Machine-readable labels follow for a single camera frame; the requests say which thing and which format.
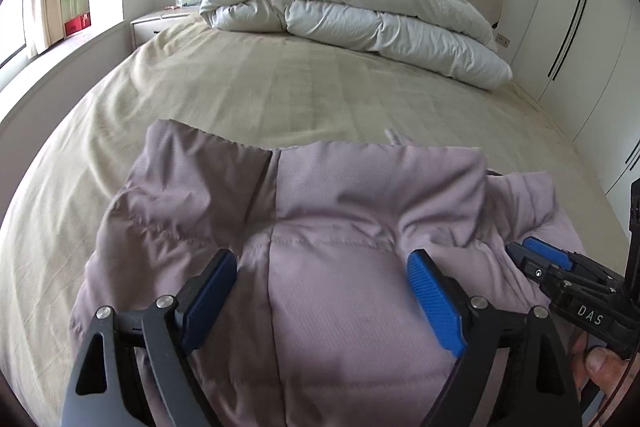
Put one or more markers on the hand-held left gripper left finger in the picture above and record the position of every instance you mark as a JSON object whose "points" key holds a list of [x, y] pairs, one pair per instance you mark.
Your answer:
{"points": [[210, 302]]}

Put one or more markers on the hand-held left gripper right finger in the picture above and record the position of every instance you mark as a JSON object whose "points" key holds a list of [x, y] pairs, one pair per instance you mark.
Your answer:
{"points": [[435, 302]]}

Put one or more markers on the person's right hand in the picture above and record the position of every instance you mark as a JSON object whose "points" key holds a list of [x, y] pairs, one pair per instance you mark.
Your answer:
{"points": [[600, 364]]}

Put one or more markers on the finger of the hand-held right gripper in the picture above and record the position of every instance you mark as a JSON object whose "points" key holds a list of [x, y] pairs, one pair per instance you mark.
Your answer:
{"points": [[550, 252], [532, 269]]}

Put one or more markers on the plain wall socket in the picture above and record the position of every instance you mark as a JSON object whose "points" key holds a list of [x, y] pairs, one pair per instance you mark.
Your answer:
{"points": [[503, 40]]}

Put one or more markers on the red box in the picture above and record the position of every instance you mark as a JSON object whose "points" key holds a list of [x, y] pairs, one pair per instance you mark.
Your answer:
{"points": [[77, 25]]}

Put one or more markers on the bed with beige sheet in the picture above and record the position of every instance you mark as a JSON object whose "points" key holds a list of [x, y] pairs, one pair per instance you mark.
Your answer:
{"points": [[250, 87]]}

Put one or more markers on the cream nightstand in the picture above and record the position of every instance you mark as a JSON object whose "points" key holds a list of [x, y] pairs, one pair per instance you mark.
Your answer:
{"points": [[155, 24]]}

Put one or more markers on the mauve quilted hooded coat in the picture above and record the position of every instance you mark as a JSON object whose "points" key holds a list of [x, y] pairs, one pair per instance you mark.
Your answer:
{"points": [[325, 232]]}

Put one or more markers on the white folded duvet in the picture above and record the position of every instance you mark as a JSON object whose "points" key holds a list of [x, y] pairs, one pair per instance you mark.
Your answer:
{"points": [[350, 12]]}

